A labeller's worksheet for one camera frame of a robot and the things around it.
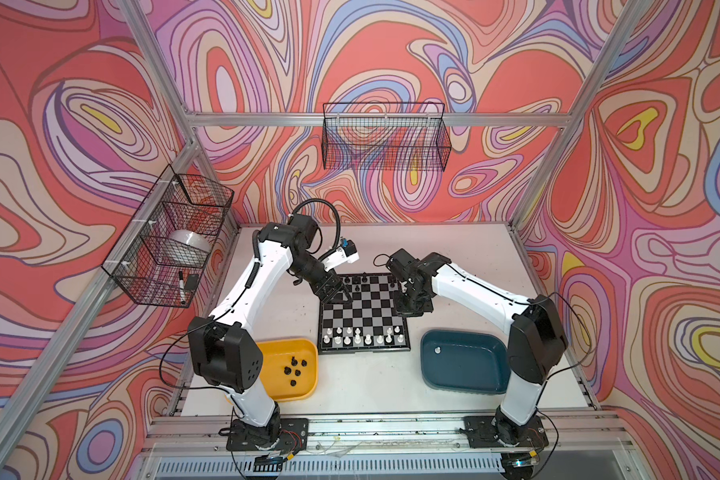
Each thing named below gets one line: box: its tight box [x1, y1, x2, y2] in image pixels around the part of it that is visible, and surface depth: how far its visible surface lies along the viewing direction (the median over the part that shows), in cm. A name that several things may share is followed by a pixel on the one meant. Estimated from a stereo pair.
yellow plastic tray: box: [256, 338, 319, 401], surface depth 85 cm
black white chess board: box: [317, 273, 411, 354], surface depth 92 cm
